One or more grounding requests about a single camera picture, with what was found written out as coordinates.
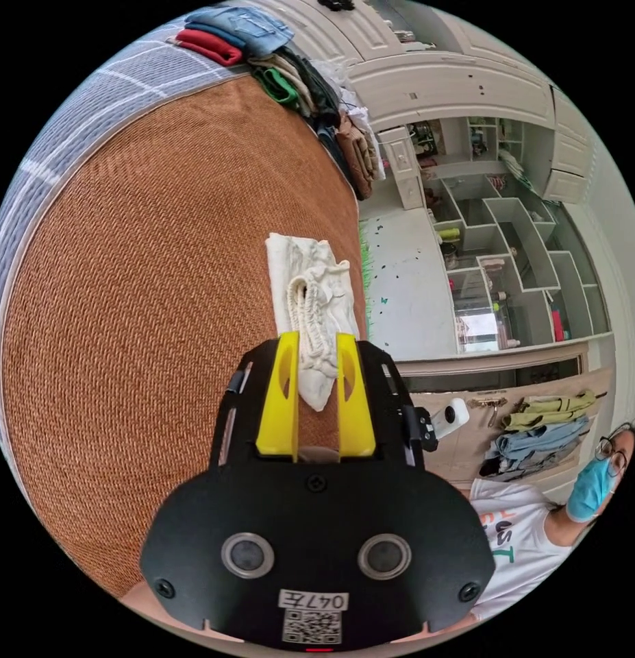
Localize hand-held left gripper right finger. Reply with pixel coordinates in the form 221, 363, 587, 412
336, 332, 377, 459

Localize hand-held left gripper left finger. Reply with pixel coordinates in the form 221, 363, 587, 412
255, 331, 301, 459

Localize cream white knitted sweater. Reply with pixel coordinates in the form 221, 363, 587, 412
265, 232, 361, 413

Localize person's left hand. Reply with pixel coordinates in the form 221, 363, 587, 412
119, 579, 166, 620

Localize bed with brown woven mat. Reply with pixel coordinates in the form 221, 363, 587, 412
0, 20, 371, 613

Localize green and blue hanging garments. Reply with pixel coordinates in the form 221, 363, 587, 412
479, 389, 598, 482

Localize person's body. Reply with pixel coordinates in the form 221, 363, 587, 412
469, 419, 635, 623

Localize white open shelf unit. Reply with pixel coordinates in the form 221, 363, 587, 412
377, 117, 615, 356

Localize pile of clothes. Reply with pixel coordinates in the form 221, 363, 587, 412
166, 9, 386, 202

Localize white wardrobe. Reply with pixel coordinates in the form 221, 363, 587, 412
296, 0, 598, 206

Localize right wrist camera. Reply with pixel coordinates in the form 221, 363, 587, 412
417, 396, 471, 453

